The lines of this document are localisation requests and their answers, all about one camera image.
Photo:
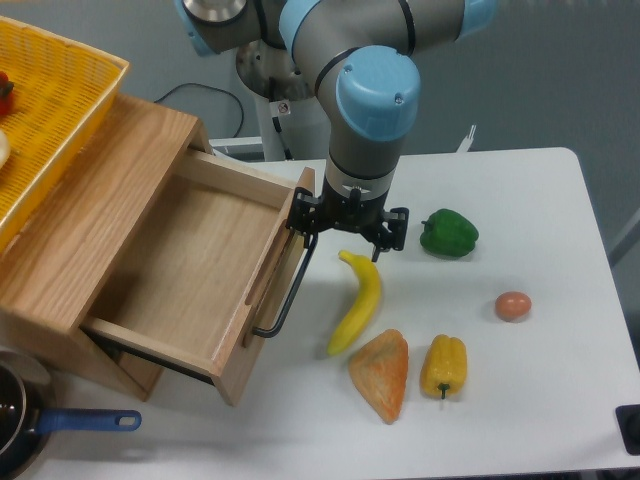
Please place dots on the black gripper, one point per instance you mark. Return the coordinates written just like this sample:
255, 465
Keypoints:
308, 216

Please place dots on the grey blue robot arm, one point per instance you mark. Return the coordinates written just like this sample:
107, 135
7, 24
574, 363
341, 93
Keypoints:
356, 59

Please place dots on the wooden drawer cabinet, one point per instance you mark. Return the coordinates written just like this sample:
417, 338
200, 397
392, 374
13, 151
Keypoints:
55, 268

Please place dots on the yellow banana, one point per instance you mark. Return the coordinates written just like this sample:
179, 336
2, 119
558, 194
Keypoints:
364, 306

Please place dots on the green bell pepper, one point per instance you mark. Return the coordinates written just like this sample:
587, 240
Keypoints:
448, 233

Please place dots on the orange bread slice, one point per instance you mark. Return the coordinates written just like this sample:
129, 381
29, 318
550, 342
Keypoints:
379, 372

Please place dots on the yellow bell pepper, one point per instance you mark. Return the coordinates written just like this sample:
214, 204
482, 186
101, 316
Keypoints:
445, 368

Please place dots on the brown egg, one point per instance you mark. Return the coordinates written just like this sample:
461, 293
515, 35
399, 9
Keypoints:
512, 305

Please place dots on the yellow plastic basket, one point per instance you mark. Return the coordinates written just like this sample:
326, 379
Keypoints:
63, 90

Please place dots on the black corner device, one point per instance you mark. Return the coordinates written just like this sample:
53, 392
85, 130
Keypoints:
627, 417

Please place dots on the white round object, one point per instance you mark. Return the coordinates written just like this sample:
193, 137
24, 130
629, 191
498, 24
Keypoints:
5, 148

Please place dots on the red tomato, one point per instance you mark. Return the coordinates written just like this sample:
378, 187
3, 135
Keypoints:
6, 94

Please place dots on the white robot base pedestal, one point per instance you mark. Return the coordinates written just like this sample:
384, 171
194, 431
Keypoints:
292, 124

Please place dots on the blue handled saucepan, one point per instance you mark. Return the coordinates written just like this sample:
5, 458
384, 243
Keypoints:
30, 414

